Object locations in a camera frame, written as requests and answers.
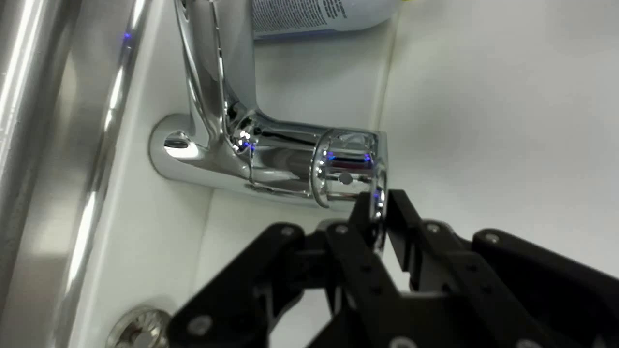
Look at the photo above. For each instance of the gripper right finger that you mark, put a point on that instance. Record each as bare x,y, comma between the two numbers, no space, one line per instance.
532,285

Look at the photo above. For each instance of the chrome tap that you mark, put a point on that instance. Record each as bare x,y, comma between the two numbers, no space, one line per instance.
217,121

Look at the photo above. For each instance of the white bottle with printed label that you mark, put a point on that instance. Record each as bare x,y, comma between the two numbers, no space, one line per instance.
309,14

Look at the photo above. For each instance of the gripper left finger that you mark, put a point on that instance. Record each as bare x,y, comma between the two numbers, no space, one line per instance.
251,285

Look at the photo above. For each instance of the stainless steel sink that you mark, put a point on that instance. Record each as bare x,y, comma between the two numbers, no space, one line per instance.
43,145

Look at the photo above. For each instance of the round metal sink strainer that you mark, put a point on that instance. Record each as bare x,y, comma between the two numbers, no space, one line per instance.
140,328

